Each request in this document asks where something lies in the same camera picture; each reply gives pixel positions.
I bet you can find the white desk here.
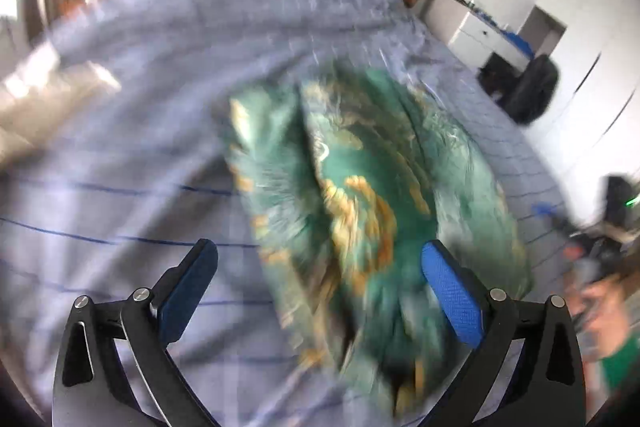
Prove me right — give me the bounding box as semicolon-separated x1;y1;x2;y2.
426;0;537;74

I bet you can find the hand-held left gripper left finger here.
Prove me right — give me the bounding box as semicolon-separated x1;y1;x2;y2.
51;238;219;427

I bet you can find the black office chair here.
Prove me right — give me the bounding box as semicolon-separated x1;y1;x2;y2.
479;55;561;126

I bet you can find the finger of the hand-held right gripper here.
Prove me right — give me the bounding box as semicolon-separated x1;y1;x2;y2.
531;202;583;235

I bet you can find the beige pillow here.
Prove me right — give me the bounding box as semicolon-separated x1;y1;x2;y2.
0;54;124;165

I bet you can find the person's right hand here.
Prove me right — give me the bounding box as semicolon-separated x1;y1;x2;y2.
564;244;635;360

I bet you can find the green patterned garment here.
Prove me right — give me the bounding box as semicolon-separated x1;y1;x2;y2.
222;66;535;419

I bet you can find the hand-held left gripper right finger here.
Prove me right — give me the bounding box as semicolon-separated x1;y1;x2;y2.
421;240;587;427

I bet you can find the blue checked bed sheet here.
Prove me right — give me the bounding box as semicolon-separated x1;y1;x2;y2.
0;0;573;427

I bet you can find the white wardrobe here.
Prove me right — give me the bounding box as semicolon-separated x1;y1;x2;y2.
520;0;640;208

